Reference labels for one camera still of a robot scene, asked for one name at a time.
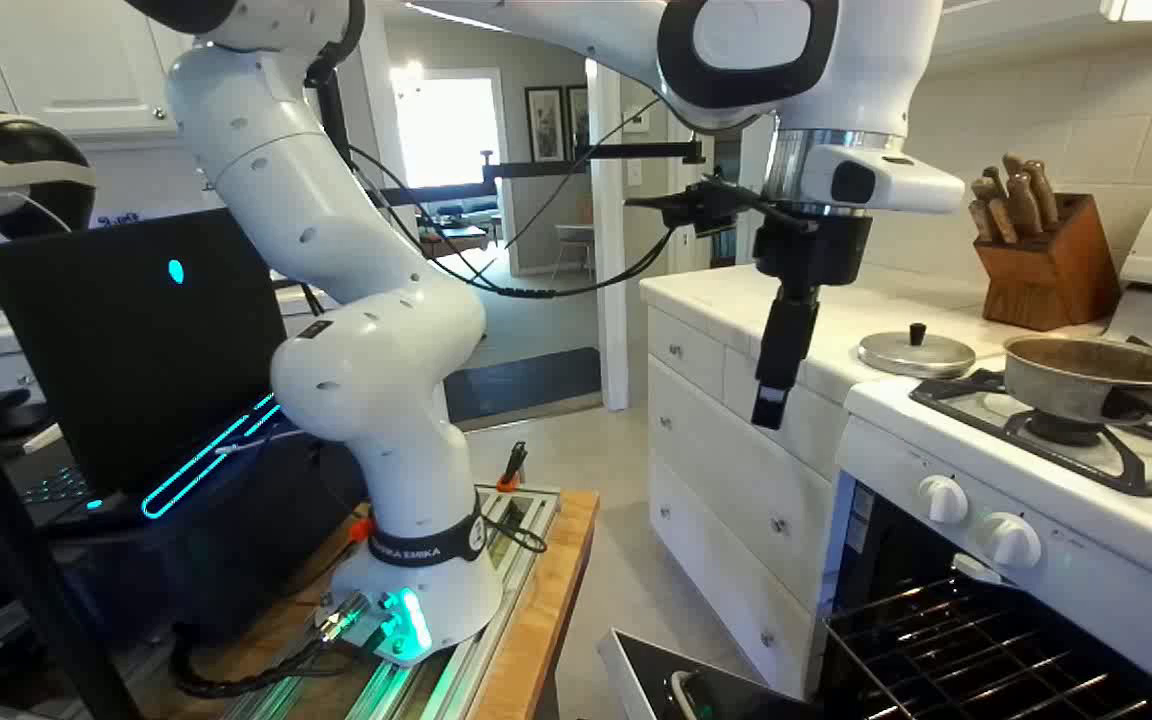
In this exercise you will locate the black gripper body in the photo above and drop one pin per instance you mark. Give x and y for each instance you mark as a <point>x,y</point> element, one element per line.
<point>815,244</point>

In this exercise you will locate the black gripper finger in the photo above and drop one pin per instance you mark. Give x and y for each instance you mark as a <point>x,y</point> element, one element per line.
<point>774,355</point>
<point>795,355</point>

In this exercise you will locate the silver pan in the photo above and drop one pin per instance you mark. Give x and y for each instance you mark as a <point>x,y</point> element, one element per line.
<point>1081,383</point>

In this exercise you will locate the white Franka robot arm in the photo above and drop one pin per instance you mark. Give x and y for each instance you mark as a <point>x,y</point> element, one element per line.
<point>378,363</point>

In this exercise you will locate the metal oven rack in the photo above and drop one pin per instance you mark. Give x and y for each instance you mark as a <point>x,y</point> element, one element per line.
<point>977,652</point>

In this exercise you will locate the black glass oven door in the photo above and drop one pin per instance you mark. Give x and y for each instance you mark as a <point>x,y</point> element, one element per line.
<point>659,687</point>

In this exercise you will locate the silver pot lid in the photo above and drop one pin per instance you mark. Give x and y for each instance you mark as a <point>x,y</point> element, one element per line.
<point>918,355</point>

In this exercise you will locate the white kitchen counter cabinet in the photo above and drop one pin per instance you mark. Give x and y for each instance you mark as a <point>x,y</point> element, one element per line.
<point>739,494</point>

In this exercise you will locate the black burner grate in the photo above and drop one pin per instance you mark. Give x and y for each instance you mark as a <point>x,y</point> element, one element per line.
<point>937,391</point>

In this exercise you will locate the white stove knob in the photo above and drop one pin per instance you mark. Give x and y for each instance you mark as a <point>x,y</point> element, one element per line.
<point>1011,541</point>
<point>940,503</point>

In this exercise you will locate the dark wooden knife block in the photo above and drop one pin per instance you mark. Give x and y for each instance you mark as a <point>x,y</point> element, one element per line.
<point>1056,274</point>

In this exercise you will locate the black horizontal stand bar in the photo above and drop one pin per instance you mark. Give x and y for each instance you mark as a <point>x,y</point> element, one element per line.
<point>579,161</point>

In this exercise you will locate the dark blue floor mat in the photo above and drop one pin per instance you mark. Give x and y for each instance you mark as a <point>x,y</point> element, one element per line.
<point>523,386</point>

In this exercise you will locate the small black burner cap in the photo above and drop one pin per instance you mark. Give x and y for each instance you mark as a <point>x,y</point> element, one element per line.
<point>1069,433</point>

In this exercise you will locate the white range hood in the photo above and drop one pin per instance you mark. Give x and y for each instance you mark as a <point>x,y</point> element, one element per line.
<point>1028,27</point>

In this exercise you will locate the wooden mounting board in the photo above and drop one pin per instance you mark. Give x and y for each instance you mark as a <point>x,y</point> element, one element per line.
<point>541,626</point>

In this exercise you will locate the white gas stove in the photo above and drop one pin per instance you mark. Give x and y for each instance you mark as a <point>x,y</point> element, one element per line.
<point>1111,573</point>

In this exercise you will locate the dark equipment box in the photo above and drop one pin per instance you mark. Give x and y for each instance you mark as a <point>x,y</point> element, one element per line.
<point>243,562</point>

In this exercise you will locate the white black VR headset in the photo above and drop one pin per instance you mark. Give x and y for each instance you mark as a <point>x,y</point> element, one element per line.
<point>28,165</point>

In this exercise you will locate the black tripod leg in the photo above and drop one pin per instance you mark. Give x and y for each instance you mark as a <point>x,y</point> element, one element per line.
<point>18,544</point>

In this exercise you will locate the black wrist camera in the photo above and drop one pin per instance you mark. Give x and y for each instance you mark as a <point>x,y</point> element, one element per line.
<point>711,207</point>

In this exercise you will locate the framed wall picture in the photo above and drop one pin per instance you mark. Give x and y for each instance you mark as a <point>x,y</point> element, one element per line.
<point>579,120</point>
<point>544,124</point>

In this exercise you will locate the white wall cabinets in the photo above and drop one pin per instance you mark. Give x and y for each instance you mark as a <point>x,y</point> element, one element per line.
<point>58,62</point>

